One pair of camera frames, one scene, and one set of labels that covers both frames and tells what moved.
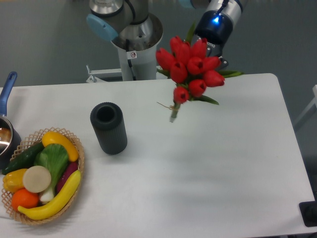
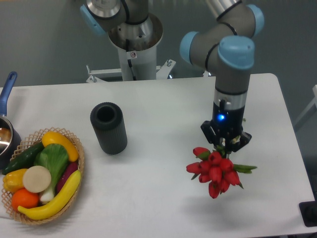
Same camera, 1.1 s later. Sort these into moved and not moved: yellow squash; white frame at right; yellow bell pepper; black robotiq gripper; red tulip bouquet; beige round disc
Moved: red tulip bouquet; black robotiq gripper
Not moved: white frame at right; yellow bell pepper; beige round disc; yellow squash
